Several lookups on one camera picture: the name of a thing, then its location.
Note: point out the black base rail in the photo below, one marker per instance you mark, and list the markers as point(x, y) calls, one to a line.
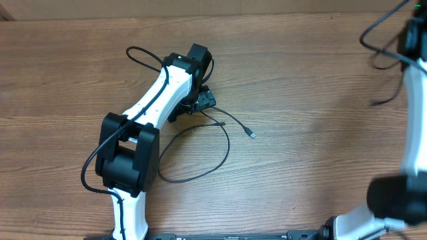
point(230, 236)

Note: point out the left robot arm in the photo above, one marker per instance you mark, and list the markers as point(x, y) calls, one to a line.
point(127, 158)

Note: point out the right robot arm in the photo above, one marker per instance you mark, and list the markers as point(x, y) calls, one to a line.
point(394, 203)

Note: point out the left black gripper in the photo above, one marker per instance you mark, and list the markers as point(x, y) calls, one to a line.
point(206, 99)

